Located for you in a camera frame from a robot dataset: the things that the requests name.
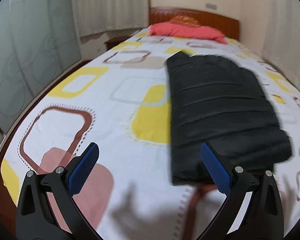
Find beige window curtain left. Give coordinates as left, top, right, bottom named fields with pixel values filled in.
left=73, top=0, right=149, bottom=37

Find wooden bed frame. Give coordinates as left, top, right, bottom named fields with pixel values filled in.
left=0, top=60, right=90, bottom=237

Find coral red pillow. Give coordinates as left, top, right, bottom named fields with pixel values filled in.
left=148, top=22, right=228, bottom=44

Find wall switch panel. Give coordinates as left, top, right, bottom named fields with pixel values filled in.
left=205, top=3, right=217, bottom=10

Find sheer white curtain right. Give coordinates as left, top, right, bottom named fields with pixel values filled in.
left=262, top=0, right=300, bottom=89

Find patterned white bed sheet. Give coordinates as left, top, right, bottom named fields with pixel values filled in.
left=1, top=30, right=300, bottom=239

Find orange embroidered cushion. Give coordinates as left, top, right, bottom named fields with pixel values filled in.
left=169, top=15, right=201, bottom=27

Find frosted glass wardrobe doors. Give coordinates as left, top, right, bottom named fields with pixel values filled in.
left=0, top=0, right=81, bottom=132

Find black puffer jacket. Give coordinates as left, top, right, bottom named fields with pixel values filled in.
left=166, top=51, right=292, bottom=185

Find wooden headboard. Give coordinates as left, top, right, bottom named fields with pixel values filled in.
left=149, top=7, right=240, bottom=41

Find wooden nightstand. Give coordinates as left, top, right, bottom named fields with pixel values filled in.
left=104, top=36, right=131, bottom=50

